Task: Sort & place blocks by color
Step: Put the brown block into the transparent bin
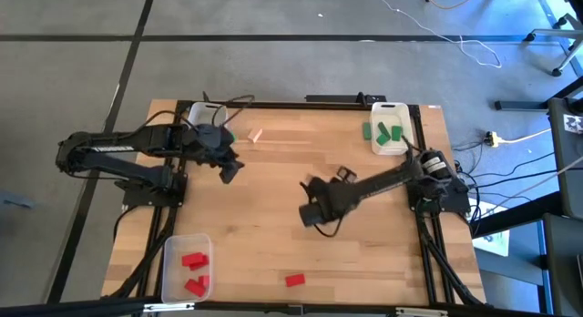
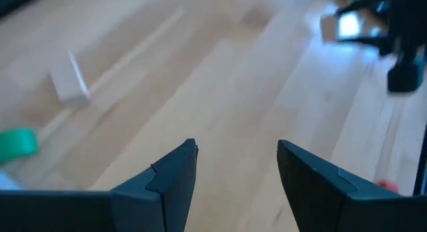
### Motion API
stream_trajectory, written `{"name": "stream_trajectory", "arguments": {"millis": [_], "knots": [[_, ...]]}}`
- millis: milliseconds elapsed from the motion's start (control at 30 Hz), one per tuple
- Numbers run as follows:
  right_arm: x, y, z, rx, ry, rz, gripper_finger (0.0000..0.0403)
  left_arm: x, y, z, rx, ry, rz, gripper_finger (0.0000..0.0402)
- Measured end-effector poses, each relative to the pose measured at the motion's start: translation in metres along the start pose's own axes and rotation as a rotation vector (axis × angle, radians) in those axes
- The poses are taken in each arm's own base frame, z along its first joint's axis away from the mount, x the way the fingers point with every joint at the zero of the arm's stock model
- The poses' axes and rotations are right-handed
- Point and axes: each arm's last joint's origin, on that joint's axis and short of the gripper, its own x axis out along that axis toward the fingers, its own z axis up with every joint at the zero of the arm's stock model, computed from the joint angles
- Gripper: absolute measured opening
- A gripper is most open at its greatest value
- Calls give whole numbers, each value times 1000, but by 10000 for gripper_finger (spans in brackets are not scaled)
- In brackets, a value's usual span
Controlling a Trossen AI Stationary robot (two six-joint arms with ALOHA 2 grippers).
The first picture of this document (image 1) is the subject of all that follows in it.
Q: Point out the black table frame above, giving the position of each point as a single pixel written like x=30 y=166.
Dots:
x=319 y=105

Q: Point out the green cube block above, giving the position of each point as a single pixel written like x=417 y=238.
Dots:
x=396 y=133

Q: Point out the long red block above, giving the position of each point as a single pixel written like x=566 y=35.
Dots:
x=191 y=258

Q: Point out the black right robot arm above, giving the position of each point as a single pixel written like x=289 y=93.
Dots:
x=387 y=182

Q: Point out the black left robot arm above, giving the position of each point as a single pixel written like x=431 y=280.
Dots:
x=114 y=148

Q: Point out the green wedge block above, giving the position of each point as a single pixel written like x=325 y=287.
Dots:
x=382 y=140

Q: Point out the long green rectangular block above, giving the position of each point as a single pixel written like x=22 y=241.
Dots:
x=367 y=130

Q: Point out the grey rolling stand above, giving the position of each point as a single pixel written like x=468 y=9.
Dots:
x=558 y=32

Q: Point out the white power strip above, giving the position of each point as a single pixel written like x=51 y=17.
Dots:
x=492 y=138

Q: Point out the black flat bar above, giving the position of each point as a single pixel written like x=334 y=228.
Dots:
x=337 y=98

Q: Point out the natural wood block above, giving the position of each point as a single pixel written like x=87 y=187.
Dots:
x=255 y=135

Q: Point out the red rectangular block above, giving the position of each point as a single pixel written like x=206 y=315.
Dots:
x=194 y=288
x=202 y=264
x=295 y=280

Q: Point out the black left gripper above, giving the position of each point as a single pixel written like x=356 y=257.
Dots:
x=211 y=146

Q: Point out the white plastic bin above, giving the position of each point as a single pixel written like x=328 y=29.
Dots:
x=197 y=112
x=407 y=146

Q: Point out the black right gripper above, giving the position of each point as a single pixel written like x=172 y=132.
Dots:
x=323 y=203

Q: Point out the clear plastic bin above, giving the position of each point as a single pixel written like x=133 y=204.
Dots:
x=173 y=267

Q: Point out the black white fiducial tag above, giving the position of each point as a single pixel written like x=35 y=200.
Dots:
x=573 y=124

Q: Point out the dark grey desk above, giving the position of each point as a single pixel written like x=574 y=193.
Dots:
x=565 y=171

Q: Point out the red wedge block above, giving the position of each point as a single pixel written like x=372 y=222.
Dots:
x=205 y=280

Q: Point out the black frame beam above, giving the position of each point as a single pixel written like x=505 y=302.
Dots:
x=68 y=308

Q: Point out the black floor bar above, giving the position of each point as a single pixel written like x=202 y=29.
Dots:
x=524 y=105

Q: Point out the white paper sheet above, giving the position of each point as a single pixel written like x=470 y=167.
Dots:
x=494 y=242

